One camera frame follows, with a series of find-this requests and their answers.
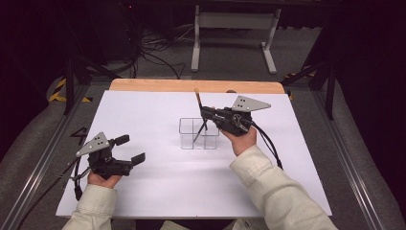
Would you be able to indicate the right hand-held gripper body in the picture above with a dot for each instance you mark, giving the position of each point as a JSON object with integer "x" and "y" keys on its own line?
{"x": 234, "y": 123}

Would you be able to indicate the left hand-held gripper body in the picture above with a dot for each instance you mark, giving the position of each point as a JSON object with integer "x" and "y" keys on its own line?
{"x": 107, "y": 166}

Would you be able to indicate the clear plastic organizer box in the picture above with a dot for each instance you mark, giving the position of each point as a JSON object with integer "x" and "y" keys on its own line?
{"x": 210, "y": 142}

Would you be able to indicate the person's left hand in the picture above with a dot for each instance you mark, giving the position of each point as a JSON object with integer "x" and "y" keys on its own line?
{"x": 103, "y": 182}

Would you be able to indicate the person's right hand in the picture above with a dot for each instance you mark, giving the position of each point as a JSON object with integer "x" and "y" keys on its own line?
{"x": 242, "y": 142}

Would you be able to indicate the white table sheet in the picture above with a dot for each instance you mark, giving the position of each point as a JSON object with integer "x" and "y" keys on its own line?
{"x": 143, "y": 111}

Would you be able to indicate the wooden table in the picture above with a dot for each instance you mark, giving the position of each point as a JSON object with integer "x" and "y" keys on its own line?
{"x": 159, "y": 85}

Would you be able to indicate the white metal stand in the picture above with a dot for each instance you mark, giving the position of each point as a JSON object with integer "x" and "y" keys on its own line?
{"x": 236, "y": 19}

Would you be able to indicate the aluminium floor rail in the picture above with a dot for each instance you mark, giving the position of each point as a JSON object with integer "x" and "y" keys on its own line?
{"x": 44, "y": 159}
{"x": 348, "y": 166}

